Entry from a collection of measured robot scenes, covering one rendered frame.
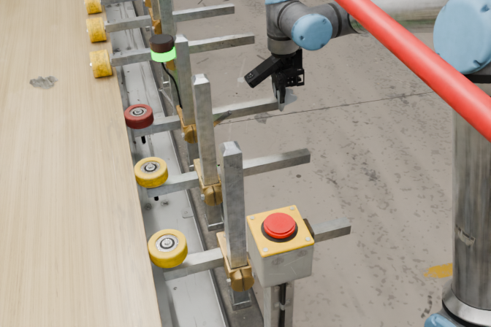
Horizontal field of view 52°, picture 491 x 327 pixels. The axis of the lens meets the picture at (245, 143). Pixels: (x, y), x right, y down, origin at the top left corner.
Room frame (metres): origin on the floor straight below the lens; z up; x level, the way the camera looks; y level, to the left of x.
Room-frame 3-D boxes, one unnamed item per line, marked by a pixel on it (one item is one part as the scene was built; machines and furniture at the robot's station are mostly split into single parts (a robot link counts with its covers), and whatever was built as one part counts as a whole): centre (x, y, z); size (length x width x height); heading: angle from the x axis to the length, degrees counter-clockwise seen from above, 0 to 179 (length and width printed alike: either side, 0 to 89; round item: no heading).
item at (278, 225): (0.44, -0.04, 1.22); 0.04 x 0.04 x 0.02
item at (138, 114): (1.18, 0.30, 0.85); 0.08 x 0.08 x 0.11
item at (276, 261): (0.44, -0.04, 1.18); 0.07 x 0.07 x 0.08; 15
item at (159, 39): (1.17, 0.20, 1.03); 0.06 x 0.06 x 0.22; 15
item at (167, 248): (0.70, 0.17, 0.85); 0.08 x 0.08 x 0.11
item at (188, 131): (1.20, 0.16, 0.85); 0.14 x 0.06 x 0.05; 15
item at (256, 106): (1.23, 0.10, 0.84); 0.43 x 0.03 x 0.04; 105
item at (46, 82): (1.37, 0.62, 0.91); 0.09 x 0.07 x 0.02; 73
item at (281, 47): (1.30, -0.12, 1.05); 0.10 x 0.09 x 0.05; 14
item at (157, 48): (1.17, 0.20, 1.12); 0.06 x 0.06 x 0.02
